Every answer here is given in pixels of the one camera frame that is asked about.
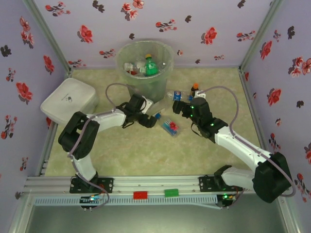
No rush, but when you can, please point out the clear bottle blue red label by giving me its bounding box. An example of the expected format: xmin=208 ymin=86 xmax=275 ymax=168
xmin=161 ymin=118 xmax=182 ymax=139

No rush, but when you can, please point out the green bottle with yellow cap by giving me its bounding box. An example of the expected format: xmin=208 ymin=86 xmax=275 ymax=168
xmin=143 ymin=54 xmax=160 ymax=77

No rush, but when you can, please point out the clear bottle with white cap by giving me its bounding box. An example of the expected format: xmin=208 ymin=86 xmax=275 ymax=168
xmin=155 ymin=59 xmax=171 ymax=73

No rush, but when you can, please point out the grey waste bin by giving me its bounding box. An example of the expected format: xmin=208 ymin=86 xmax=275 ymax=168
xmin=116 ymin=40 xmax=173 ymax=104

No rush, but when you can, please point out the clear Pepsi bottle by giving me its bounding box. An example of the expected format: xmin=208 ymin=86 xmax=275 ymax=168
xmin=167 ymin=89 xmax=194 ymax=102

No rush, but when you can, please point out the large clear plastic bottle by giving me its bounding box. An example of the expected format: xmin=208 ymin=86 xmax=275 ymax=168
xmin=151 ymin=100 xmax=167 ymax=115

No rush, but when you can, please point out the brown bottle with orange cap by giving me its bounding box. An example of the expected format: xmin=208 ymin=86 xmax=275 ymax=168
xmin=190 ymin=83 xmax=200 ymax=98

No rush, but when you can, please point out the white plastic lid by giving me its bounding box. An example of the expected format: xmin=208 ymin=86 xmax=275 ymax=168
xmin=40 ymin=77 xmax=100 ymax=127

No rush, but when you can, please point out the green block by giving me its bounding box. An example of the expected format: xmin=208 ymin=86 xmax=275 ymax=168
xmin=164 ymin=188 xmax=180 ymax=198

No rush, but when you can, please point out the grey metal panel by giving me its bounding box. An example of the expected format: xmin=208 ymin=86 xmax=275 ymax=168
xmin=24 ymin=194 xmax=289 ymax=233

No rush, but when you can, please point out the grey left arm cable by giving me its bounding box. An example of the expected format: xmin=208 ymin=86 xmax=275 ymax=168
xmin=68 ymin=83 xmax=144 ymax=212

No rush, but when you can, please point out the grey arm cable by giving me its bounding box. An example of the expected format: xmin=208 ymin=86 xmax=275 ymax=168
xmin=198 ymin=86 xmax=296 ymax=207
xmin=68 ymin=83 xmax=144 ymax=212

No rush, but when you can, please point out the grey right arm cable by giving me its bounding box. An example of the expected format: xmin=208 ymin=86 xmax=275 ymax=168
xmin=198 ymin=86 xmax=296 ymax=207

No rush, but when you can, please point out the aluminium side frame rail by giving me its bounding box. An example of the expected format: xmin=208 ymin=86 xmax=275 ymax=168
xmin=238 ymin=69 xmax=301 ymax=233
xmin=8 ymin=69 xmax=73 ymax=233

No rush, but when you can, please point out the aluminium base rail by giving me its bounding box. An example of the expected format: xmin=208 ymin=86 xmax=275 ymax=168
xmin=24 ymin=174 xmax=291 ymax=195

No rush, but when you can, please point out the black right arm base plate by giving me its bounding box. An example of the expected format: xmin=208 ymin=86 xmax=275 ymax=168
xmin=198 ymin=175 xmax=243 ymax=193

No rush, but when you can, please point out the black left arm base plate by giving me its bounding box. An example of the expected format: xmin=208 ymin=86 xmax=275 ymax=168
xmin=69 ymin=176 xmax=115 ymax=194

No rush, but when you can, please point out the white slotted cable duct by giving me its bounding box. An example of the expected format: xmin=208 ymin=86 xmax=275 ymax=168
xmin=34 ymin=195 xmax=217 ymax=207

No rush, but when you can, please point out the aluminium frame post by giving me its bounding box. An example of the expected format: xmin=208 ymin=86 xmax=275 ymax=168
xmin=239 ymin=0 xmax=285 ymax=73
xmin=23 ymin=0 xmax=73 ymax=73

